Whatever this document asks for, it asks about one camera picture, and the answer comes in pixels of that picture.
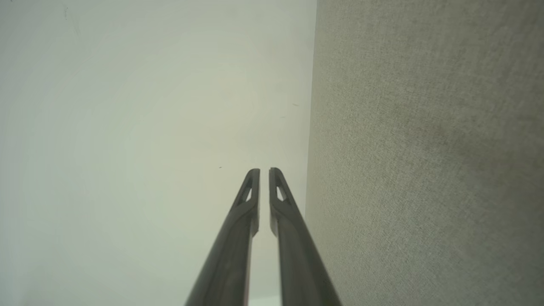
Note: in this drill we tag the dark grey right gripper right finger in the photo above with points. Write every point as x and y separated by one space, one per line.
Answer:
299 255

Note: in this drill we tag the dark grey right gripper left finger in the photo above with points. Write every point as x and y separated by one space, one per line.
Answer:
231 250

